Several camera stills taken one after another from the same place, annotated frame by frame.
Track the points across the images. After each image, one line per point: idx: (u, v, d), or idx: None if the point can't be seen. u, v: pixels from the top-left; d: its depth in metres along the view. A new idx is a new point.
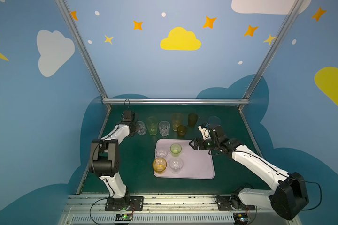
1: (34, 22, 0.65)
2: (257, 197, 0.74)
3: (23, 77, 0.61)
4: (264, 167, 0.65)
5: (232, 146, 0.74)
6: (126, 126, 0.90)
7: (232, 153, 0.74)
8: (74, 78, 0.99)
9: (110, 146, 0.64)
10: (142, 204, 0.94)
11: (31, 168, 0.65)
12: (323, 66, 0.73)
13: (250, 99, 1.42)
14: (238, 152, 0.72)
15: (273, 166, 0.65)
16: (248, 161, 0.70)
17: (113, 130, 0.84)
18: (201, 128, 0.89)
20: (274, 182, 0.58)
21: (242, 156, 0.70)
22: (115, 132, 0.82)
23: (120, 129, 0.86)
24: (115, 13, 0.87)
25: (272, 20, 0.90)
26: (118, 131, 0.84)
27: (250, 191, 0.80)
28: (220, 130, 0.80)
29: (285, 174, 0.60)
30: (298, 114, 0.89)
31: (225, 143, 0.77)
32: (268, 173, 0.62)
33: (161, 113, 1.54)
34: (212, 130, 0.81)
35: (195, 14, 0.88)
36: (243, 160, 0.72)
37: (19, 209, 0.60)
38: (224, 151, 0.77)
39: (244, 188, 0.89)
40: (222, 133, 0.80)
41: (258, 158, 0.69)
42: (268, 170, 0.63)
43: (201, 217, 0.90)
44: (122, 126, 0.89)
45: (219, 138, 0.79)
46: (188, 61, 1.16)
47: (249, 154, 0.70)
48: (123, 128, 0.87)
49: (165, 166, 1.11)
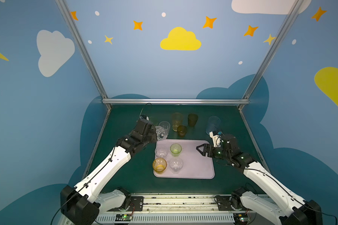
1: (33, 22, 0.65)
2: (262, 209, 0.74)
3: (23, 77, 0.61)
4: (277, 189, 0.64)
5: (244, 163, 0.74)
6: (119, 161, 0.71)
7: (244, 169, 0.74)
8: (74, 78, 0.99)
9: (77, 206, 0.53)
10: (142, 205, 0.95)
11: (31, 168, 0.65)
12: (323, 66, 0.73)
13: (250, 99, 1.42)
14: (251, 169, 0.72)
15: (288, 189, 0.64)
16: (261, 181, 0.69)
17: (101, 166, 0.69)
18: (212, 134, 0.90)
20: (288, 207, 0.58)
21: (256, 174, 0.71)
22: (98, 176, 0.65)
23: (110, 165, 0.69)
24: (115, 13, 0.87)
25: (272, 20, 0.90)
26: (104, 172, 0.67)
27: (256, 200, 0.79)
28: (234, 143, 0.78)
29: (301, 200, 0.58)
30: (298, 114, 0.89)
31: (238, 158, 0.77)
32: (282, 196, 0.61)
33: (161, 113, 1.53)
34: (226, 142, 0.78)
35: (195, 13, 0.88)
36: (255, 178, 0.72)
37: (19, 209, 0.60)
38: (236, 166, 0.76)
39: (249, 193, 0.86)
40: (235, 146, 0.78)
41: (272, 179, 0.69)
42: (282, 194, 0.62)
43: (201, 217, 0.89)
44: (115, 160, 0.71)
45: (233, 151, 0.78)
46: (188, 61, 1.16)
47: (263, 173, 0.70)
48: (114, 165, 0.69)
49: (165, 166, 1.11)
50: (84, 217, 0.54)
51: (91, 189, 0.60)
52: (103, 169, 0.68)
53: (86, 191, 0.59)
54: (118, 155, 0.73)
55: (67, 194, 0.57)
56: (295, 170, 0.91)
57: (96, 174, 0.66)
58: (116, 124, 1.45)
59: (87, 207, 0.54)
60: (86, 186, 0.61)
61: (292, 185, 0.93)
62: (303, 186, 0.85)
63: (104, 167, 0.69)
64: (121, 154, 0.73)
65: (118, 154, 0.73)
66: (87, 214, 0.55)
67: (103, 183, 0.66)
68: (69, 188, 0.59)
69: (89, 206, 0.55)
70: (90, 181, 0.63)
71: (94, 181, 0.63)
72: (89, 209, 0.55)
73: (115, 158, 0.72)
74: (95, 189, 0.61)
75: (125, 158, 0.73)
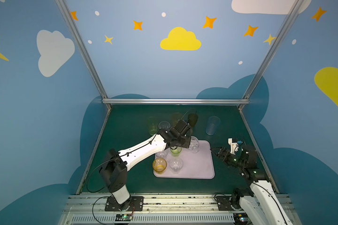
1: (34, 23, 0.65)
2: (257, 221, 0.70)
3: (23, 77, 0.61)
4: (276, 212, 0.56)
5: (255, 177, 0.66)
6: (157, 146, 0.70)
7: (251, 183, 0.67)
8: (74, 78, 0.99)
9: (116, 169, 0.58)
10: (142, 205, 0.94)
11: (31, 167, 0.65)
12: (323, 66, 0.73)
13: (250, 99, 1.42)
14: (258, 185, 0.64)
15: (288, 218, 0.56)
16: (264, 200, 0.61)
17: (142, 142, 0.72)
18: (231, 141, 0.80)
20: None
21: (261, 191, 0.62)
22: (139, 151, 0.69)
23: (149, 146, 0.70)
24: (115, 13, 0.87)
25: (272, 20, 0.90)
26: (144, 150, 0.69)
27: (255, 209, 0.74)
28: (253, 156, 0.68)
29: None
30: (298, 114, 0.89)
31: (250, 170, 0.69)
32: (277, 221, 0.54)
33: (161, 113, 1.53)
34: (246, 152, 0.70)
35: (195, 14, 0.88)
36: (258, 195, 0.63)
37: (19, 209, 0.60)
38: (245, 177, 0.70)
39: (253, 199, 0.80)
40: (253, 160, 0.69)
41: (277, 202, 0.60)
42: (279, 219, 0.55)
43: (201, 217, 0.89)
44: (154, 143, 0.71)
45: (248, 162, 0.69)
46: (188, 60, 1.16)
47: (269, 193, 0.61)
48: (151, 148, 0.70)
49: (165, 166, 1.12)
50: (117, 181, 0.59)
51: (130, 160, 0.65)
52: (143, 147, 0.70)
53: (126, 160, 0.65)
54: (157, 141, 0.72)
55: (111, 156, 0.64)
56: (295, 170, 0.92)
57: (137, 148, 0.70)
58: (116, 124, 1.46)
59: (123, 172, 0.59)
60: (126, 155, 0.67)
61: (292, 184, 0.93)
62: (303, 186, 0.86)
63: (144, 146, 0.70)
64: (161, 142, 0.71)
65: (157, 140, 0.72)
66: (119, 179, 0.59)
67: (142, 158, 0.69)
68: (114, 152, 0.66)
69: (123, 173, 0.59)
70: (131, 152, 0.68)
71: (134, 154, 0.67)
72: (123, 175, 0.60)
73: (155, 143, 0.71)
74: (133, 161, 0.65)
75: (161, 147, 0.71)
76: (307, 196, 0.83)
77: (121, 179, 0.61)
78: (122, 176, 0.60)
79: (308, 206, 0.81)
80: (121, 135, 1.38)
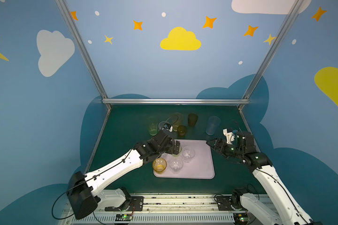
1: (34, 23, 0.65)
2: (259, 213, 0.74)
3: (23, 76, 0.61)
4: (284, 198, 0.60)
5: (258, 164, 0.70)
6: (130, 164, 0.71)
7: (255, 170, 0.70)
8: (75, 78, 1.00)
9: (80, 197, 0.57)
10: (142, 205, 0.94)
11: (32, 167, 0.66)
12: (323, 66, 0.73)
13: (250, 99, 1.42)
14: (262, 172, 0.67)
15: (296, 203, 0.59)
16: (269, 187, 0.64)
17: (114, 162, 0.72)
18: (226, 132, 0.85)
20: (290, 220, 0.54)
21: (266, 178, 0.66)
22: (109, 173, 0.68)
23: (121, 166, 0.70)
24: (115, 13, 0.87)
25: (272, 20, 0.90)
26: (115, 170, 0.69)
27: (256, 202, 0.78)
28: (249, 140, 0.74)
29: (307, 218, 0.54)
30: (298, 114, 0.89)
31: (251, 155, 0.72)
32: (287, 208, 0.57)
33: (161, 113, 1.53)
34: (241, 138, 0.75)
35: (195, 14, 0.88)
36: (263, 182, 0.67)
37: (19, 209, 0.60)
38: (247, 164, 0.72)
39: (251, 195, 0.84)
40: (250, 144, 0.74)
41: (282, 187, 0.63)
42: (288, 206, 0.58)
43: (201, 217, 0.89)
44: (127, 161, 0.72)
45: (247, 148, 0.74)
46: (188, 61, 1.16)
47: (274, 180, 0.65)
48: (125, 167, 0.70)
49: (165, 166, 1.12)
50: (81, 209, 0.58)
51: (98, 183, 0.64)
52: (114, 168, 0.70)
53: (92, 184, 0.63)
54: (131, 159, 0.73)
55: (76, 180, 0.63)
56: (294, 170, 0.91)
57: (106, 169, 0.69)
58: (116, 124, 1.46)
59: (87, 200, 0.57)
60: (94, 178, 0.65)
61: (291, 184, 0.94)
62: (303, 186, 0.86)
63: (116, 165, 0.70)
64: (135, 159, 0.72)
65: (131, 158, 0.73)
66: (85, 206, 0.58)
67: (111, 180, 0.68)
68: (80, 175, 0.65)
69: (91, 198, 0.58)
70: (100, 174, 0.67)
71: (103, 176, 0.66)
72: (88, 203, 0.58)
73: (129, 161, 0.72)
74: (101, 183, 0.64)
75: (136, 163, 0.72)
76: (306, 196, 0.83)
77: (87, 207, 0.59)
78: (88, 204, 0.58)
79: (308, 206, 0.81)
80: (121, 135, 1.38)
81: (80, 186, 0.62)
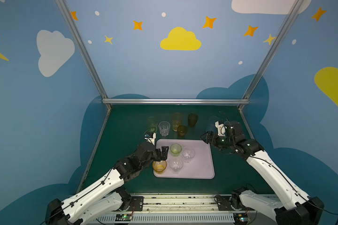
1: (33, 23, 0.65)
2: (259, 204, 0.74)
3: (23, 76, 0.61)
4: (281, 181, 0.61)
5: (250, 150, 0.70)
6: (110, 186, 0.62)
7: (249, 157, 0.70)
8: (75, 78, 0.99)
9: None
10: (142, 205, 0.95)
11: (32, 167, 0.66)
12: (324, 66, 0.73)
13: (250, 99, 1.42)
14: (256, 159, 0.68)
15: (292, 183, 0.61)
16: (265, 171, 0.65)
17: (94, 184, 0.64)
18: (217, 124, 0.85)
20: (291, 202, 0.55)
21: (261, 164, 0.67)
22: (88, 197, 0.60)
23: (101, 189, 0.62)
24: (115, 14, 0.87)
25: (272, 20, 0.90)
26: (94, 194, 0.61)
27: (254, 196, 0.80)
28: (238, 129, 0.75)
29: (306, 196, 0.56)
30: (299, 114, 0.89)
31: (242, 143, 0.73)
32: (286, 190, 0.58)
33: (160, 113, 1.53)
34: (230, 127, 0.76)
35: (195, 14, 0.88)
36: (258, 167, 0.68)
37: (19, 209, 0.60)
38: (240, 152, 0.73)
39: (249, 192, 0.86)
40: (239, 132, 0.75)
41: (278, 170, 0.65)
42: (287, 188, 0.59)
43: (201, 217, 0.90)
44: (107, 183, 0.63)
45: (237, 137, 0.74)
46: (188, 61, 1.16)
47: (269, 164, 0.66)
48: (104, 190, 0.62)
49: (165, 166, 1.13)
50: None
51: (76, 210, 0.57)
52: (93, 191, 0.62)
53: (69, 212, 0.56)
54: (111, 180, 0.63)
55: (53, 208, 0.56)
56: (295, 170, 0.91)
57: (85, 193, 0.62)
58: (116, 124, 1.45)
59: None
60: (71, 206, 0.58)
61: None
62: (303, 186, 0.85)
63: (95, 189, 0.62)
64: (115, 180, 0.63)
65: (111, 179, 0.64)
66: None
67: (91, 204, 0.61)
68: (57, 202, 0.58)
69: None
70: (77, 200, 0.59)
71: (80, 202, 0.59)
72: None
73: (108, 182, 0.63)
74: (80, 210, 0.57)
75: (118, 183, 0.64)
76: None
77: None
78: None
79: None
80: (121, 135, 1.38)
81: (60, 213, 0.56)
